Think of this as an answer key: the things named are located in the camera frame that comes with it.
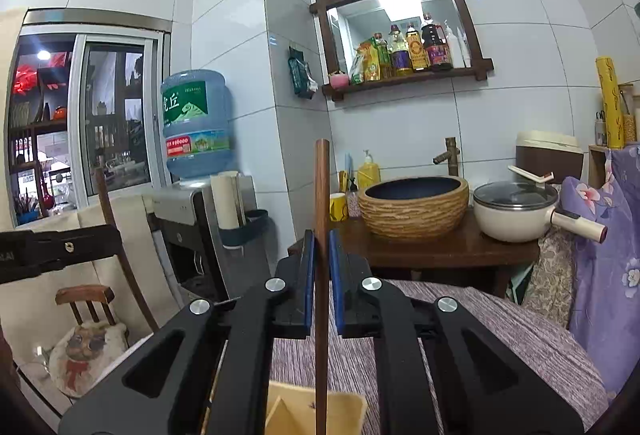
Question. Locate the yellow soap pump bottle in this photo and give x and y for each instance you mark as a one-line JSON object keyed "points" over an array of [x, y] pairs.
{"points": [[369, 175]]}

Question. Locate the dark wooden counter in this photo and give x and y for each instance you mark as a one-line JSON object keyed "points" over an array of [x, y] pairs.
{"points": [[450, 255]]}

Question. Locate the bamboo style faucet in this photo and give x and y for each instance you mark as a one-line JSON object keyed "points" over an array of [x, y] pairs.
{"points": [[452, 155]]}

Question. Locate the beige plastic utensil holder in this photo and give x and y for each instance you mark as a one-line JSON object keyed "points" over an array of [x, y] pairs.
{"points": [[345, 415]]}

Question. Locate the blue water bottle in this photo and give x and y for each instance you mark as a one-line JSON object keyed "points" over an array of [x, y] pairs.
{"points": [[197, 115]]}

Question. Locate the teal plastic holder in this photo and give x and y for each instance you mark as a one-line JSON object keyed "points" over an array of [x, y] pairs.
{"points": [[252, 225]]}

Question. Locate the cat print cushion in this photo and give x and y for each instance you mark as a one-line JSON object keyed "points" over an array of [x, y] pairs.
{"points": [[85, 360]]}

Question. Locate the dark soy sauce bottle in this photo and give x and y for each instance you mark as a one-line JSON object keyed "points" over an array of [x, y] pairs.
{"points": [[436, 47]]}

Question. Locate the yellow wrap roll box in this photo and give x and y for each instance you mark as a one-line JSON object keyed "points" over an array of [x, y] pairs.
{"points": [[611, 105]]}

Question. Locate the sliding glass window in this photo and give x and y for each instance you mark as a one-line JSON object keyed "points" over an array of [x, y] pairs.
{"points": [[115, 115]]}

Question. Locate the wooden framed mirror shelf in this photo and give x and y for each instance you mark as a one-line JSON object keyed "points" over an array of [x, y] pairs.
{"points": [[350, 30]]}

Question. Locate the pink cup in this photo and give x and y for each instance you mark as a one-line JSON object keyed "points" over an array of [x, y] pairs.
{"points": [[338, 79]]}

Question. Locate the white squeeze bottle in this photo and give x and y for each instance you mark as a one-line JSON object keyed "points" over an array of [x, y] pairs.
{"points": [[455, 47]]}

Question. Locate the purple floral cloth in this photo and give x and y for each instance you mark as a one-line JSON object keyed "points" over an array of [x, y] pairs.
{"points": [[610, 290]]}

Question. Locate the brown patterned cloth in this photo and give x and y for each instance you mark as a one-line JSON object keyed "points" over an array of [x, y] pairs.
{"points": [[550, 275]]}

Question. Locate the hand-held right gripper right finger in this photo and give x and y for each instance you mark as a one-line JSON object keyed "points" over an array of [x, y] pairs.
{"points": [[337, 285]]}

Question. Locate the grey water dispenser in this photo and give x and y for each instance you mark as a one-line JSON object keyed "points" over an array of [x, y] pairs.
{"points": [[175, 210]]}

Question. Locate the cream roll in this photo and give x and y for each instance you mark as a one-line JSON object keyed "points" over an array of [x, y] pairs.
{"points": [[225, 200]]}

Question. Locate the white rice spoon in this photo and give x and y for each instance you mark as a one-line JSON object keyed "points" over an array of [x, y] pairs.
{"points": [[530, 174]]}

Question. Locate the gold label bottle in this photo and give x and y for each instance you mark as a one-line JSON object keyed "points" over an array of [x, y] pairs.
{"points": [[417, 50]]}

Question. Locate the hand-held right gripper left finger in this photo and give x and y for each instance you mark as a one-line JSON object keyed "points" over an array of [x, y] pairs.
{"points": [[310, 285]]}

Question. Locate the purple label bottle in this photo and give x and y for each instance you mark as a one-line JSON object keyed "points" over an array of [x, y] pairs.
{"points": [[400, 55]]}

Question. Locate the woven pattern basin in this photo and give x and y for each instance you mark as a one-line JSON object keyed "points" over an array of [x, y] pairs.
{"points": [[415, 215]]}

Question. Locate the yellow mug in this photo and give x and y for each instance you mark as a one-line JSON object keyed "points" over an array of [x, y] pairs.
{"points": [[338, 207]]}

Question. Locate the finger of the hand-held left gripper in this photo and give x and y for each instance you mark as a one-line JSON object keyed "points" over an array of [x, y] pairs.
{"points": [[60, 247]]}

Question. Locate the green packet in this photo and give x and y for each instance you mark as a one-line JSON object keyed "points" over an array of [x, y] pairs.
{"points": [[300, 72]]}

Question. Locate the small wooden chair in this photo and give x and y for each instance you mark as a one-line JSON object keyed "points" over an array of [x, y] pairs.
{"points": [[82, 293]]}

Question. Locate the cream brown rice cooker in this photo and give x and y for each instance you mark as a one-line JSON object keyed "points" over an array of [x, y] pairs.
{"points": [[550, 155]]}

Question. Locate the purple striped tablecloth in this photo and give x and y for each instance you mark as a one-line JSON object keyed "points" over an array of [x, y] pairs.
{"points": [[525, 345]]}

